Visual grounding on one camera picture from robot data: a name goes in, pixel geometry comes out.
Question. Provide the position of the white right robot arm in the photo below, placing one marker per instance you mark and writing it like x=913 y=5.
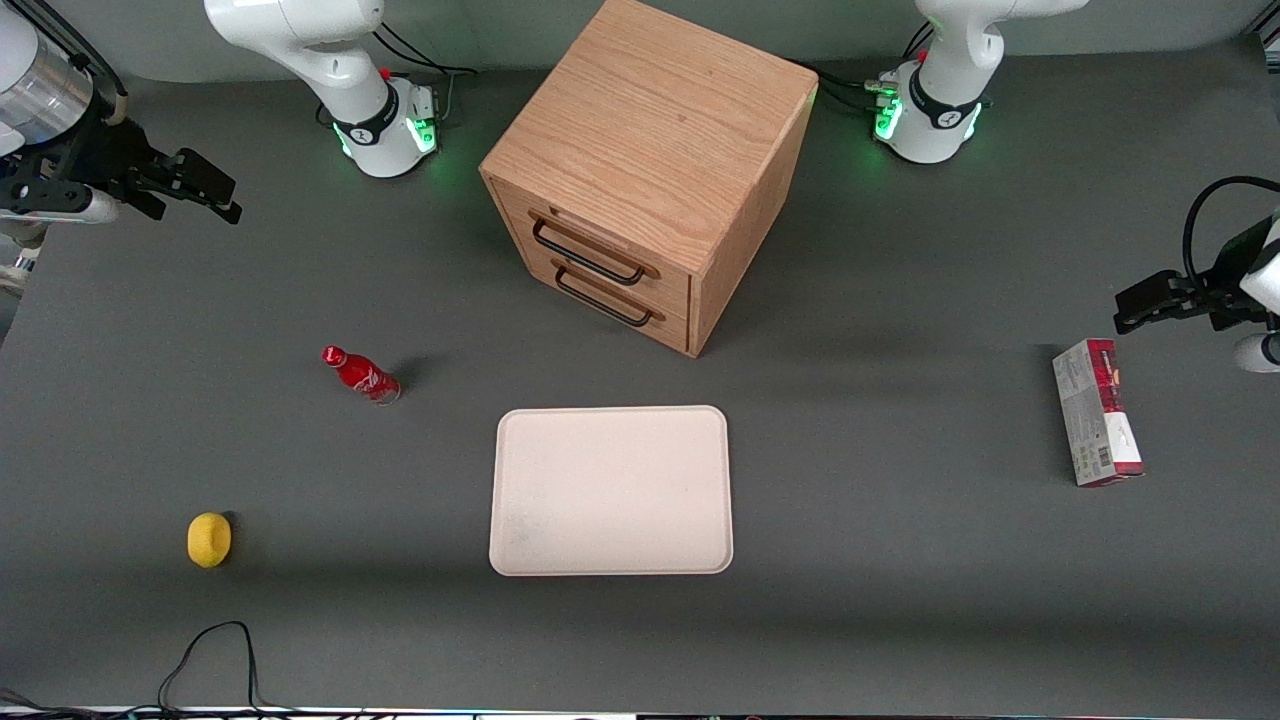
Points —
x=300 y=30

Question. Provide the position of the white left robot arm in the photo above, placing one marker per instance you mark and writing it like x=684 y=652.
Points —
x=940 y=120

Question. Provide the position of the red and grey carton box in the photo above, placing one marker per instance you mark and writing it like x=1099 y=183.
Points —
x=1095 y=415

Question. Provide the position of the yellow lemon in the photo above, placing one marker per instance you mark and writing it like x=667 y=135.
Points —
x=208 y=540

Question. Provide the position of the wooden drawer cabinet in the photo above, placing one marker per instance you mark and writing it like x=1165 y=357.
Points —
x=660 y=120

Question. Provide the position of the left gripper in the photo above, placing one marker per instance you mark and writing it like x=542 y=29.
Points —
x=1226 y=266

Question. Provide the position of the beige plastic tray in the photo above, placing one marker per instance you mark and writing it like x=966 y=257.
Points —
x=610 y=490

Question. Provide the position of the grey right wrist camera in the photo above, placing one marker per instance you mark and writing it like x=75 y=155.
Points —
x=95 y=207

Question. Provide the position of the red soda bottle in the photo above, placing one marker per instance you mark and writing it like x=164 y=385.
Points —
x=362 y=377

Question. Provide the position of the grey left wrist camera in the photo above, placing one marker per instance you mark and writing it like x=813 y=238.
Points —
x=1258 y=353

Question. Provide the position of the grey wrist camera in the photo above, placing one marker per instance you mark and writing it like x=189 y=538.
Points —
x=1258 y=353
x=95 y=207

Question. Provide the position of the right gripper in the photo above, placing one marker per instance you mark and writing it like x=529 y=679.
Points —
x=108 y=150

